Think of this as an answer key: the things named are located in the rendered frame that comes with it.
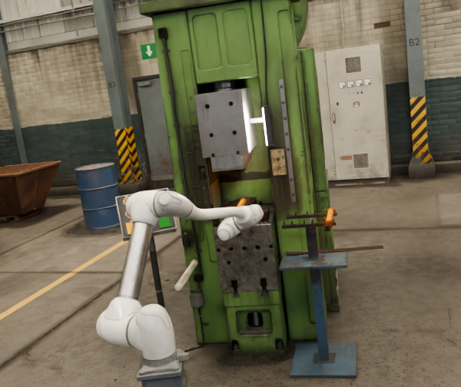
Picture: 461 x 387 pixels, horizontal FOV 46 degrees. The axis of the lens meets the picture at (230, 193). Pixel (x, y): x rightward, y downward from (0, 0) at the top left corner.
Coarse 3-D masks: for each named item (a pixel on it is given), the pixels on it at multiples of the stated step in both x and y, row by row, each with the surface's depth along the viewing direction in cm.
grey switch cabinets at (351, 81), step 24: (360, 48) 800; (336, 72) 819; (360, 72) 807; (384, 72) 849; (336, 96) 827; (360, 96) 816; (384, 96) 827; (336, 120) 835; (360, 120) 824; (384, 120) 812; (336, 144) 844; (360, 144) 832; (384, 144) 821; (336, 168) 853; (360, 168) 839; (384, 168) 829
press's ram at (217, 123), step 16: (208, 96) 337; (224, 96) 335; (240, 96) 333; (208, 112) 339; (224, 112) 337; (240, 112) 335; (208, 128) 341; (224, 128) 339; (240, 128) 338; (208, 144) 343; (224, 144) 342; (240, 144) 340; (256, 144) 376
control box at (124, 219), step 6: (120, 198) 344; (120, 204) 342; (120, 210) 341; (126, 210) 342; (120, 216) 340; (126, 216) 340; (120, 222) 339; (126, 222) 339; (174, 222) 344; (126, 228) 338; (156, 228) 341; (162, 228) 341; (168, 228) 342; (174, 228) 343; (126, 234) 336; (156, 234) 345; (126, 240) 342
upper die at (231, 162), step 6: (222, 156) 344; (228, 156) 343; (234, 156) 342; (240, 156) 342; (246, 156) 360; (216, 162) 345; (222, 162) 344; (228, 162) 344; (234, 162) 343; (240, 162) 342; (246, 162) 358; (216, 168) 346; (222, 168) 345; (228, 168) 345; (234, 168) 344; (240, 168) 343
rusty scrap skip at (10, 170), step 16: (0, 176) 867; (16, 176) 864; (32, 176) 903; (48, 176) 947; (0, 192) 893; (16, 192) 883; (32, 192) 920; (48, 192) 962; (0, 208) 917; (16, 208) 906; (32, 208) 933
